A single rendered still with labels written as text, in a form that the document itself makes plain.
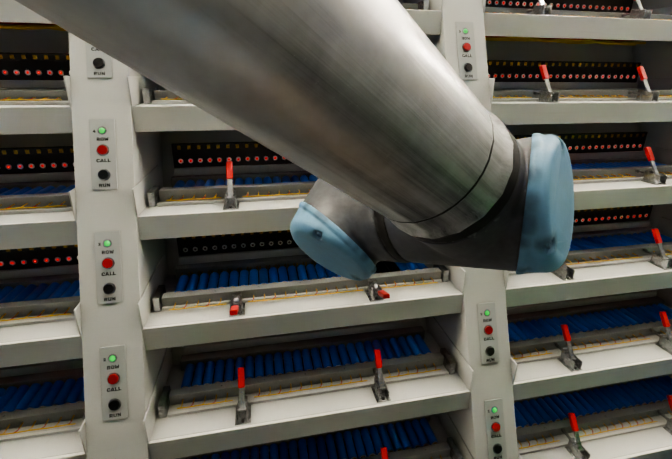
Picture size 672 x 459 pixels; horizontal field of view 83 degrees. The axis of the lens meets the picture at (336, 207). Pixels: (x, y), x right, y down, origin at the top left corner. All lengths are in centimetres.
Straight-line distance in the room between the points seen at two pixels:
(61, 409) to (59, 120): 52
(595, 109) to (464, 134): 88
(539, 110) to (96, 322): 96
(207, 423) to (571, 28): 111
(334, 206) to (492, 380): 65
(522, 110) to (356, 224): 68
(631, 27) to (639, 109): 19
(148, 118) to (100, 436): 55
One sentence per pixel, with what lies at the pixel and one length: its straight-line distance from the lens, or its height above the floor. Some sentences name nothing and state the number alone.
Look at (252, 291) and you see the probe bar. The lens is 78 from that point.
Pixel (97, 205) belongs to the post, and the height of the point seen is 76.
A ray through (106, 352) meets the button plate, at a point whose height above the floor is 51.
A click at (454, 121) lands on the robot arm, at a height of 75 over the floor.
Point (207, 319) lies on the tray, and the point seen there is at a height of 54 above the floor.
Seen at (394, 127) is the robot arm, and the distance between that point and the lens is 16.
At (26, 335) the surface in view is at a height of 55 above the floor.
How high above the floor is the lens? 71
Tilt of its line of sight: 2 degrees up
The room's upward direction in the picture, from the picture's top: 4 degrees counter-clockwise
